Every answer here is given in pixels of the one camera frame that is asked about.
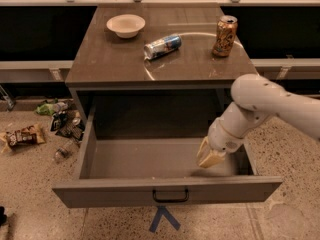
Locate blue silver lying can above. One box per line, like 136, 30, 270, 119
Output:
144, 34, 182, 60

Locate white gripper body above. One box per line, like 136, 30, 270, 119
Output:
208, 117, 247, 153

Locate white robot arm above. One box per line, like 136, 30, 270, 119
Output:
197, 74, 320, 168

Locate orange upright can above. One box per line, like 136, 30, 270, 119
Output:
212, 15, 238, 57

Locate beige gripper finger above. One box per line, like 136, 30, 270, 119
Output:
197, 137, 210, 160
197, 149, 226, 168

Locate brown snack bag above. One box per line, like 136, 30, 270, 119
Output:
0, 124, 45, 153

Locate black patterned snack bag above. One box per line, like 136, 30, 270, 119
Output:
50, 110, 85, 144

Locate grey top drawer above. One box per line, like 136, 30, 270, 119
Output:
53, 105, 282, 208

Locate clear plastic bottle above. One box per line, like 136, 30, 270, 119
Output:
53, 140, 73, 164

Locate white bowl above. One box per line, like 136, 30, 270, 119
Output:
106, 14, 145, 39

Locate grey drawer cabinet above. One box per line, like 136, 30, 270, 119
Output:
66, 2, 255, 125

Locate green crumpled bag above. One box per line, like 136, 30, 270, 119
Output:
35, 100, 56, 116

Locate blue tape cross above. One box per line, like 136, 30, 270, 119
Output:
148, 206, 181, 234

